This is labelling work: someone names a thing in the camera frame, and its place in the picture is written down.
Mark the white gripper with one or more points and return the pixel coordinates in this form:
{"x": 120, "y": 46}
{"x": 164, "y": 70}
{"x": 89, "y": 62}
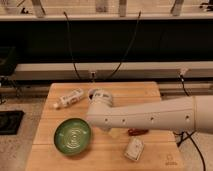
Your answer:
{"x": 113, "y": 132}

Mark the green ceramic bowl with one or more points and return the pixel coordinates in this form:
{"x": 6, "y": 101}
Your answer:
{"x": 72, "y": 136}

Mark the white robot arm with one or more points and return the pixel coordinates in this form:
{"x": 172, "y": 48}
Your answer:
{"x": 191, "y": 113}

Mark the brown chili pepper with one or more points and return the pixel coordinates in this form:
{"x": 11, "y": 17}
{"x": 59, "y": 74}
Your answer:
{"x": 136, "y": 132}

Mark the white wrapped packet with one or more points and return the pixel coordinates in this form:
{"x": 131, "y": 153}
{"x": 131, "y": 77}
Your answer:
{"x": 134, "y": 149}

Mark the white paper cup with coffee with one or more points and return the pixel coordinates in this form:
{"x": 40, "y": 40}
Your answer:
{"x": 91, "y": 93}

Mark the white plastic bottle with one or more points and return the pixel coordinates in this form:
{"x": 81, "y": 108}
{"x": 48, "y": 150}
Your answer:
{"x": 69, "y": 99}

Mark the black floor mat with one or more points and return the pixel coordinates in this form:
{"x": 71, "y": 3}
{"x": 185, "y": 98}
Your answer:
{"x": 10, "y": 122}

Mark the black box at left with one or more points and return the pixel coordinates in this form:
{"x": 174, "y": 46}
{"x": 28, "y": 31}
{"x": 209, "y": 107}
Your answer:
{"x": 8, "y": 60}

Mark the white wall power outlet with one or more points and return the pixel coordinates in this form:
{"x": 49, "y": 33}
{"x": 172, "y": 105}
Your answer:
{"x": 93, "y": 75}

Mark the right wall outlet with cable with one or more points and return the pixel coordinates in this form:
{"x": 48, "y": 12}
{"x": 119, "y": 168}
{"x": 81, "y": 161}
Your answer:
{"x": 183, "y": 71}

